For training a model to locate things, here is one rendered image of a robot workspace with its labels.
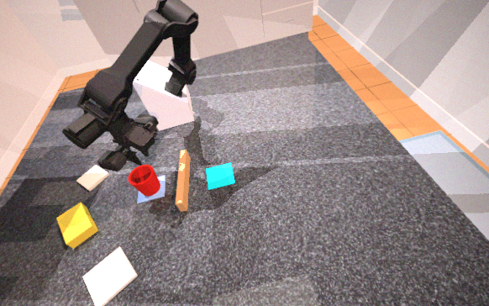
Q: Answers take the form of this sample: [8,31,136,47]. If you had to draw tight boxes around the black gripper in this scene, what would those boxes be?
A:
[97,114,159,171]

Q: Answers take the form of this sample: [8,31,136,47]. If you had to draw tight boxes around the red cup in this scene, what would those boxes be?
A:
[129,165,160,196]

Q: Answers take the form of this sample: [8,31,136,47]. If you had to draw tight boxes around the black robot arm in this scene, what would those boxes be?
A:
[62,0,199,152]

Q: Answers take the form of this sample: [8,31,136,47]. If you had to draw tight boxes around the yellow rectangular block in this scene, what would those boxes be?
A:
[57,203,98,249]

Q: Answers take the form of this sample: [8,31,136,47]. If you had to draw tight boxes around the white flat pad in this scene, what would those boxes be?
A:
[83,247,138,306]

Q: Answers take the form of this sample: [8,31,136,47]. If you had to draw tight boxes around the beige flat block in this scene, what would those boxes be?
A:
[77,165,110,191]

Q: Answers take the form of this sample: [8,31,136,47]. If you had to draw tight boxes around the light wooden plank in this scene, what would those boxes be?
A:
[176,150,191,212]

